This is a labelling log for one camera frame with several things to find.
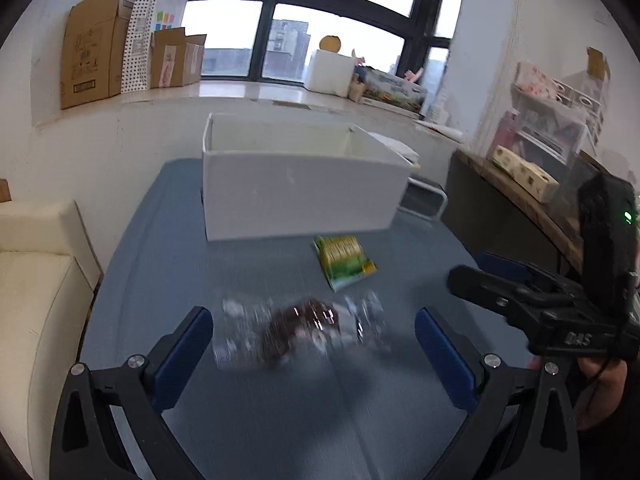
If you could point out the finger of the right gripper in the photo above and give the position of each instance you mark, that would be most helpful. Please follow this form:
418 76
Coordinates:
503 268
496 292

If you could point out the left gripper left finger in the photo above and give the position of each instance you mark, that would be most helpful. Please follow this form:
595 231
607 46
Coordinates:
86 443

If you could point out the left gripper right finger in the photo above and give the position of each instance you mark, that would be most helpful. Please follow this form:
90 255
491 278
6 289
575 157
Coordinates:
519 422

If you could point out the green snack packet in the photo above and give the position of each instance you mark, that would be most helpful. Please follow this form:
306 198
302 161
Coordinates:
343 261

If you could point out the clear bag brown snack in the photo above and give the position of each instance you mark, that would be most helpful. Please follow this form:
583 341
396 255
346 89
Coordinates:
251 333

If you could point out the right hand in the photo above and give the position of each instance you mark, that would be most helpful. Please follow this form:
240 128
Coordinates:
601 398

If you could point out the dark side cabinet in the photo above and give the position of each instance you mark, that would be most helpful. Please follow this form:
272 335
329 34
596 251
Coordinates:
489 212

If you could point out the black white-rimmed tray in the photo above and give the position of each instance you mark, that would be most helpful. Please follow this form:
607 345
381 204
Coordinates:
425 199

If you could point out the beige patterned tissue box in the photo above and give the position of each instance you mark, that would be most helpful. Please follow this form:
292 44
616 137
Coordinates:
535 181

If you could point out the blue table cloth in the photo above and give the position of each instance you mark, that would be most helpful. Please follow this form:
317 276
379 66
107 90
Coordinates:
355 413

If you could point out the clear drawer organizer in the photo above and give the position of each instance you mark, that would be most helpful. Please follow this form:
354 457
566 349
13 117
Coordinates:
552 133

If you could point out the cream sofa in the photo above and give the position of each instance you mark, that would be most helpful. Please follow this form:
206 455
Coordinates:
48 278

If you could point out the printed long carton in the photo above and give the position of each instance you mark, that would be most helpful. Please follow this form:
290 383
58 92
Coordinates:
390 89

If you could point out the white open box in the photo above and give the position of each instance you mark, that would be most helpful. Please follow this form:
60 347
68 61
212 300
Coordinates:
268 179

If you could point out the white foam box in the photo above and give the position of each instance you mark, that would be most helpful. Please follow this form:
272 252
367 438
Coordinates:
329 73

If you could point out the round orange object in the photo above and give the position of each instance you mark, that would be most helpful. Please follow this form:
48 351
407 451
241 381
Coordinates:
330 44

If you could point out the small open cardboard box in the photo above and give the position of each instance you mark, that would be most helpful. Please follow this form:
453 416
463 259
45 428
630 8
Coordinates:
177 58

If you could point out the large cardboard box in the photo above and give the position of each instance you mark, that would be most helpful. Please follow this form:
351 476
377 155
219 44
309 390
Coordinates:
93 47

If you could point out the white dotted paper bag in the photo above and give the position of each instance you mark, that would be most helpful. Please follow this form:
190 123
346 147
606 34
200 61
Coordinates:
147 17

